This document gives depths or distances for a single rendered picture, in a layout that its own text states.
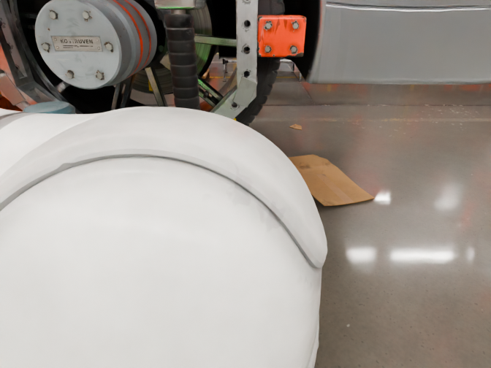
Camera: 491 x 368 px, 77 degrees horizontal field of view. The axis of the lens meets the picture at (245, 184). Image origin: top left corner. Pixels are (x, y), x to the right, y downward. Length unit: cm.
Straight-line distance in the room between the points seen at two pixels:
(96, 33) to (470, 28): 73
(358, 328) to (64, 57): 106
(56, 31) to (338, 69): 55
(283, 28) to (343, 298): 91
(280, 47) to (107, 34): 30
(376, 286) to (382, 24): 89
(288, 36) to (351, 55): 18
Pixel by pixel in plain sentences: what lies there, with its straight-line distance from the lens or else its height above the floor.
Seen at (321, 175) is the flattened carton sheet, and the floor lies 1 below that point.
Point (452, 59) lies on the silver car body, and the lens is 86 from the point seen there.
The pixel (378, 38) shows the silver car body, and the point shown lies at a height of 84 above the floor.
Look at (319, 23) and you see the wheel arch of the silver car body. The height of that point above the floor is 87.
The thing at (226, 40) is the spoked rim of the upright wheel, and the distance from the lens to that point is 75.
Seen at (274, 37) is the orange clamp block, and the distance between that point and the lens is 64.
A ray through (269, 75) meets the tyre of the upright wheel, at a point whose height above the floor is 76.
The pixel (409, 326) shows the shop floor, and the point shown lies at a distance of 122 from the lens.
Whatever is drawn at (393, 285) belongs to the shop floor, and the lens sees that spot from 132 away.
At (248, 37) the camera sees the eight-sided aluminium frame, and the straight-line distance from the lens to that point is 64.
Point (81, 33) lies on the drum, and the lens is 56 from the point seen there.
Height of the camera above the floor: 91
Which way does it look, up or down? 31 degrees down
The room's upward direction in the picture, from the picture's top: straight up
